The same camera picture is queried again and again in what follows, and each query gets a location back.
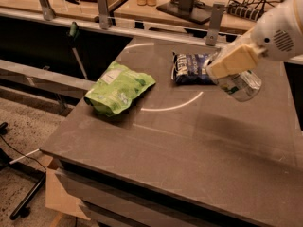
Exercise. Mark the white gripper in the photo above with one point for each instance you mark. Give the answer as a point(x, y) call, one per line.
point(275, 38)

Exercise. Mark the power strip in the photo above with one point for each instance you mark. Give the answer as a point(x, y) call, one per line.
point(244, 12)

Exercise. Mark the dark blue snack bag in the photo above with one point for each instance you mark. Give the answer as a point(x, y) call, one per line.
point(190, 69)

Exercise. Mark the black monitor stand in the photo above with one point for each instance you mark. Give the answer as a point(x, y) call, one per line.
point(186, 10)

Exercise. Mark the green snack bag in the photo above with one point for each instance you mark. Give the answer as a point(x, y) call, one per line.
point(117, 88)

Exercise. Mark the black chair base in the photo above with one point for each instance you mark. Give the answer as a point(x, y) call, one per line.
point(22, 179)

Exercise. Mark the right metal bracket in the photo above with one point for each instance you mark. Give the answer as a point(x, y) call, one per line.
point(215, 22)

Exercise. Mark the metal bracket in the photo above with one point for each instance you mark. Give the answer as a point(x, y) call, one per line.
point(103, 14)
point(47, 10)
point(215, 22)

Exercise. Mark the middle metal bracket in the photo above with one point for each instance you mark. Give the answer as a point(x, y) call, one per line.
point(103, 14)

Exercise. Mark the green handled tool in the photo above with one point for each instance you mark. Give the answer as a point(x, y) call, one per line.
point(72, 36)

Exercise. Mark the left metal bracket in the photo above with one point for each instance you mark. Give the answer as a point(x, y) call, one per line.
point(47, 10)

